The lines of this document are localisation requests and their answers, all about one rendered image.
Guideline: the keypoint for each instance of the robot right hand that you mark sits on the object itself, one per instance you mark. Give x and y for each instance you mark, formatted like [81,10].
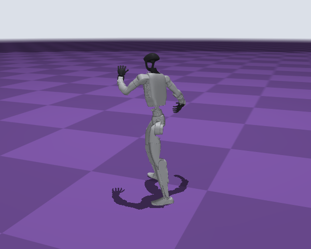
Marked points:
[178,107]

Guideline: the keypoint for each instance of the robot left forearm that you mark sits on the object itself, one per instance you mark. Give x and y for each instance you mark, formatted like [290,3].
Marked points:
[121,84]

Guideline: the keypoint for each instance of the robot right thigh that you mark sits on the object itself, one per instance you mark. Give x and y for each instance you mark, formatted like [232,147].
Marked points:
[147,136]

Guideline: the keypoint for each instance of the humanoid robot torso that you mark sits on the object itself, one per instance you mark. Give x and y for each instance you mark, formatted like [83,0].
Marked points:
[155,95]

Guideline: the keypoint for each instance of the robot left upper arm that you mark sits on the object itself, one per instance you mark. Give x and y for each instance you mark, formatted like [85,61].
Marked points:
[141,79]

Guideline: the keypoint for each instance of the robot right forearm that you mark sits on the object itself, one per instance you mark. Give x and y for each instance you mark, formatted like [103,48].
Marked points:
[181,99]

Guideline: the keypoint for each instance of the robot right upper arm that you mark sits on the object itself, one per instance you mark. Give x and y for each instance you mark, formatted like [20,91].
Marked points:
[172,87]

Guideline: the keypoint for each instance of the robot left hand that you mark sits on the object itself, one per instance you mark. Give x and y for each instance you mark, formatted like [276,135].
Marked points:
[122,71]

